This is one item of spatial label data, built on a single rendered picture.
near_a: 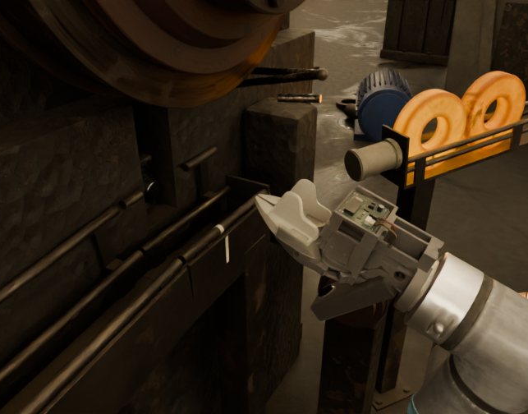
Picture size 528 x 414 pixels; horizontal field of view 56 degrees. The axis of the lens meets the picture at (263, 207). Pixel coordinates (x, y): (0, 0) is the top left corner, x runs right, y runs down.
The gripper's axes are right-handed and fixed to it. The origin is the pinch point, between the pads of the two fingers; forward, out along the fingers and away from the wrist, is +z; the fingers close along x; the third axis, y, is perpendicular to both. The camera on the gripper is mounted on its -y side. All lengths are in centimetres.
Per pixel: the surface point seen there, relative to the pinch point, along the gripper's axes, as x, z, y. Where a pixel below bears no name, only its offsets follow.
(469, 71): -272, -1, -48
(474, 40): -273, 5, -32
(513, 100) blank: -63, -21, 6
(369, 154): -34.9, -3.6, -5.0
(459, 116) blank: -51, -13, 3
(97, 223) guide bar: 13.8, 13.1, -3.2
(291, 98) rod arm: -5.4, 3.0, 11.7
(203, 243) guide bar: 5.8, 3.7, -5.0
